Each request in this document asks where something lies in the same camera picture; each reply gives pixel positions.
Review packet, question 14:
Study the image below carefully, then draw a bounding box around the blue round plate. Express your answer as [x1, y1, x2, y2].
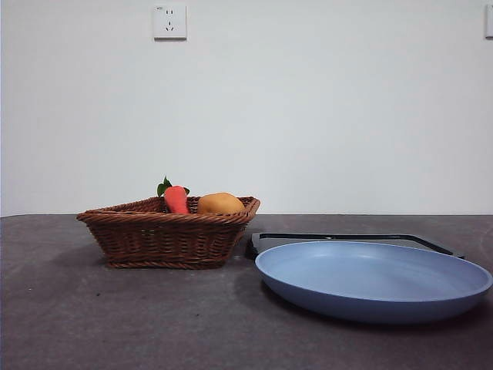
[254, 240, 493, 324]

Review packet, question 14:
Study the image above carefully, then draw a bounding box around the white wall socket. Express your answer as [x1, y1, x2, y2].
[153, 5, 188, 41]

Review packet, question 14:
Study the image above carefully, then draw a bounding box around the brown wicker basket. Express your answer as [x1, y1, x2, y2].
[75, 195, 261, 270]

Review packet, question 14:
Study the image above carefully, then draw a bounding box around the yellow-brown potato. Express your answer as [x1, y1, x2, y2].
[196, 192, 247, 215]

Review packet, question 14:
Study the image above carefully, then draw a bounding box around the black rectangular tray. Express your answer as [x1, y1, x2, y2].
[245, 232, 466, 260]

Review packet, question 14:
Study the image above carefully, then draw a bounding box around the orange toy carrot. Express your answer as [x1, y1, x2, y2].
[156, 176, 191, 215]

